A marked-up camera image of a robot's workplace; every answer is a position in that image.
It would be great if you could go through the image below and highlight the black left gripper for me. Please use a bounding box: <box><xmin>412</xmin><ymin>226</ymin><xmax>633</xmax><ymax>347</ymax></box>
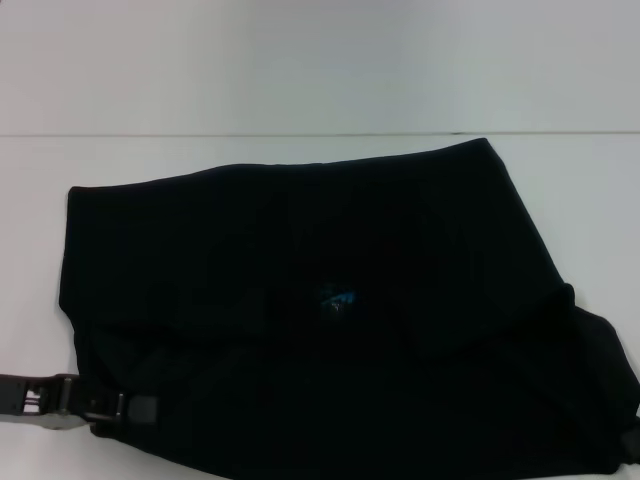
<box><xmin>0</xmin><ymin>371</ymin><xmax>160</xmax><ymax>432</ymax></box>

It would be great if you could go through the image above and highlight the black shirt with FREE print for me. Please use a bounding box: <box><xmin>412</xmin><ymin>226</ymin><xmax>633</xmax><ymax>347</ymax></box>
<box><xmin>57</xmin><ymin>137</ymin><xmax>640</xmax><ymax>480</ymax></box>

